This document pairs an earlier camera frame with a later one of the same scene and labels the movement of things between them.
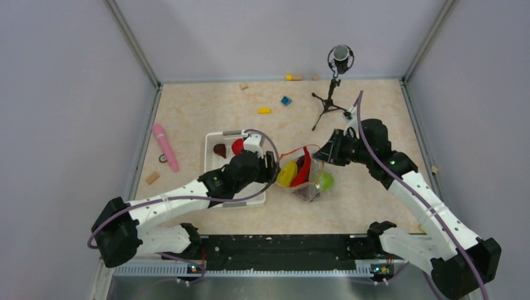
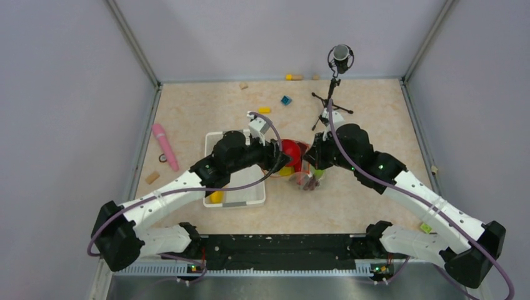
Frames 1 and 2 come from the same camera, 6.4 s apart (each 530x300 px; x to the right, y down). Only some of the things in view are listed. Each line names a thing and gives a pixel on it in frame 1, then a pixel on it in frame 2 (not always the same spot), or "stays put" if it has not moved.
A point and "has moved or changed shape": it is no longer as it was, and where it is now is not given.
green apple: x=327 y=181 -> x=317 y=173
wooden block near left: x=152 y=178 stays put
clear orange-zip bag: x=301 y=172 has moved or changed shape
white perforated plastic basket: x=212 y=161 stays put
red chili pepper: x=304 y=175 -> x=303 y=147
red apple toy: x=237 y=146 has moved or changed shape
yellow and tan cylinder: x=290 y=77 stays put
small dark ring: x=162 y=158 stays put
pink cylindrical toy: x=159 y=132 stays put
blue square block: x=286 y=100 stays put
